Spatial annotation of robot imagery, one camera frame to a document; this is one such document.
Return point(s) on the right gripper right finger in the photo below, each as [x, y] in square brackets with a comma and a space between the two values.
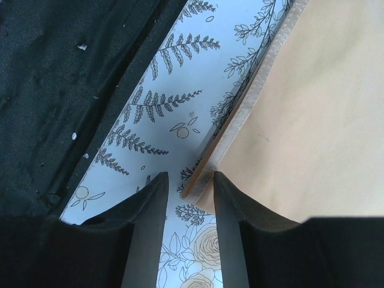
[260, 248]

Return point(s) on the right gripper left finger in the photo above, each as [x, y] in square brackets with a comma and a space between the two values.
[118, 248]

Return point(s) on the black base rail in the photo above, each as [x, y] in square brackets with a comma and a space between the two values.
[60, 64]

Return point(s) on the orange satin napkin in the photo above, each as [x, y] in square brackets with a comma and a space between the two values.
[306, 138]

